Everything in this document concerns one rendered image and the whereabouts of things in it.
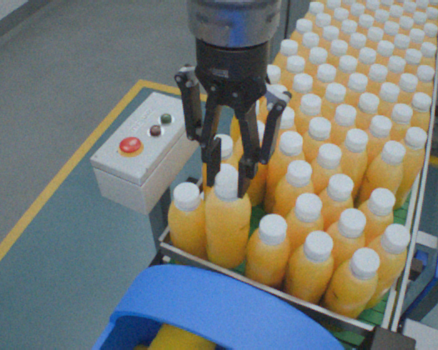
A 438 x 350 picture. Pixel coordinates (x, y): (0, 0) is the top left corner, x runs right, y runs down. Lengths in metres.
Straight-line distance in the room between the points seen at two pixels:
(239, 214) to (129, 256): 1.32
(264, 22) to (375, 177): 0.47
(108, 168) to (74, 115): 1.94
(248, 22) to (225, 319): 0.26
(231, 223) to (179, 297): 0.22
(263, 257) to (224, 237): 0.07
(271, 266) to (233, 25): 0.38
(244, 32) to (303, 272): 0.37
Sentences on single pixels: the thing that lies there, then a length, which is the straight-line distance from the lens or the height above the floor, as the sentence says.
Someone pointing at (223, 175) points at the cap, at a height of 1.15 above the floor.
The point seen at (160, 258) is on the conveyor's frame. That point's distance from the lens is 0.80.
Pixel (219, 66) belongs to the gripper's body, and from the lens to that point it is 0.41.
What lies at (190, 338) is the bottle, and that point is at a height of 1.13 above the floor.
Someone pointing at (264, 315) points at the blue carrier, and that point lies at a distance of 0.38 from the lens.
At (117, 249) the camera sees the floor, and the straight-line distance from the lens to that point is 1.91.
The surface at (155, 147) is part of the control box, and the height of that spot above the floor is 1.10.
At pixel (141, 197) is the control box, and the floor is 1.05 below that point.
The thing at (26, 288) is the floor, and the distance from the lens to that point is 1.94.
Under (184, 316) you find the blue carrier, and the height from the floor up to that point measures 1.23.
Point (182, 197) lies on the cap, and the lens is 0.63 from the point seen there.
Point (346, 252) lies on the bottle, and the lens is 0.66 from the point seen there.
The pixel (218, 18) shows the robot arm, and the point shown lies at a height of 1.41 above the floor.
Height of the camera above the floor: 1.58
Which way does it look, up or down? 47 degrees down
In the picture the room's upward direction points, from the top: straight up
